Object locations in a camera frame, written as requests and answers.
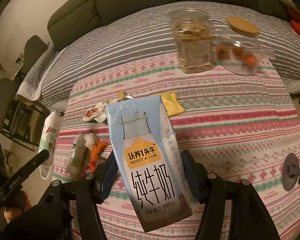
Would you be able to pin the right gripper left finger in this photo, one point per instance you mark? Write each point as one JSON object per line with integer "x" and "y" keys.
{"x": 51, "y": 218}

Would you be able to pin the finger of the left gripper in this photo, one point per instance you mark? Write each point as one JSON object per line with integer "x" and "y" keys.
{"x": 11, "y": 186}

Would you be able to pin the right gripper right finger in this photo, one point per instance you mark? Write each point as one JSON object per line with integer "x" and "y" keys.
{"x": 249, "y": 217}

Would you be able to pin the orange peel with stem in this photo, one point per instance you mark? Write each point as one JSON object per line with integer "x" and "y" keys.
{"x": 95, "y": 152}

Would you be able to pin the white AD drink bottle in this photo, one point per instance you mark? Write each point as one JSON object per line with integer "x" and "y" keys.
{"x": 50, "y": 132}

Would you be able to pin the light blue milk carton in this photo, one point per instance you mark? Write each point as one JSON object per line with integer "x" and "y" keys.
{"x": 148, "y": 157}

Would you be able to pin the red white snack wrapper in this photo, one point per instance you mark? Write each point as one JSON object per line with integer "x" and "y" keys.
{"x": 97, "y": 113}

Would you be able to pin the yellow wrapper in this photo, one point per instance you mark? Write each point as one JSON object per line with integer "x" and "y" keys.
{"x": 170, "y": 105}

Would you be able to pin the white tissue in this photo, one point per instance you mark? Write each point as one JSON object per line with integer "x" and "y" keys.
{"x": 87, "y": 139}

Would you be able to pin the left hand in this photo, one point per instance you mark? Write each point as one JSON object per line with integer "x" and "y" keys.
{"x": 17, "y": 208}

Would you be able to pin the dark dining chair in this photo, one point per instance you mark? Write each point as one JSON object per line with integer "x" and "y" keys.
{"x": 33, "y": 50}
{"x": 15, "y": 115}

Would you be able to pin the patterned pink green tablecloth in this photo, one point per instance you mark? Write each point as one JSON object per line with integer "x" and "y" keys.
{"x": 240, "y": 127}

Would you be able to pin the grey striped quilt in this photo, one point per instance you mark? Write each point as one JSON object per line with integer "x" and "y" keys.
{"x": 144, "y": 34}

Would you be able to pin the glass jar with wooden lid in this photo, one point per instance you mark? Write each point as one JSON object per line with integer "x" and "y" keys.
{"x": 235, "y": 45}

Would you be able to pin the jar of seeds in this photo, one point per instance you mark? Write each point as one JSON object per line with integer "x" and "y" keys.
{"x": 193, "y": 35}

